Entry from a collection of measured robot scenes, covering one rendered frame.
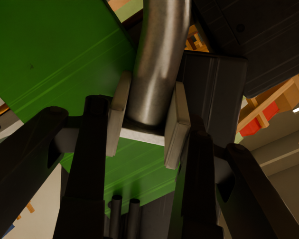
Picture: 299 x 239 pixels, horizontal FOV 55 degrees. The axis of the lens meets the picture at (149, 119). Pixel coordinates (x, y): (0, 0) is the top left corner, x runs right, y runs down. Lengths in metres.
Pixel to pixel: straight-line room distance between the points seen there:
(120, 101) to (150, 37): 0.05
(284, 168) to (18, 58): 7.70
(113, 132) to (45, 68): 0.10
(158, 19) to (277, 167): 7.66
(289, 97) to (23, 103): 4.06
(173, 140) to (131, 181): 0.12
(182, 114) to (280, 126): 9.51
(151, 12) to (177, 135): 0.08
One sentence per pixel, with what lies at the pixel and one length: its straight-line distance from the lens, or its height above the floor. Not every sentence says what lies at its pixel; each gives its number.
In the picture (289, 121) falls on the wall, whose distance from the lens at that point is 9.65.
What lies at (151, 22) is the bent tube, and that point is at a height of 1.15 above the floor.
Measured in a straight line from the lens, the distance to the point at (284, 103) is 4.19.
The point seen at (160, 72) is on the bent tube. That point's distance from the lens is 0.18.
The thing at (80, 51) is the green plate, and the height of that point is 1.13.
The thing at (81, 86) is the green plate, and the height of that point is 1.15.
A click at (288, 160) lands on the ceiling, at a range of 7.77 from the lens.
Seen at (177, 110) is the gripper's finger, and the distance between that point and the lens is 0.16.
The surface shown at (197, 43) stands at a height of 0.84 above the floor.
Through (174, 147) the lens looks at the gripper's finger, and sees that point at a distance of 0.16.
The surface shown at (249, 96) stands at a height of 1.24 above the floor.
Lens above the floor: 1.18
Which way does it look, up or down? 6 degrees up
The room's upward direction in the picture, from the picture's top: 149 degrees clockwise
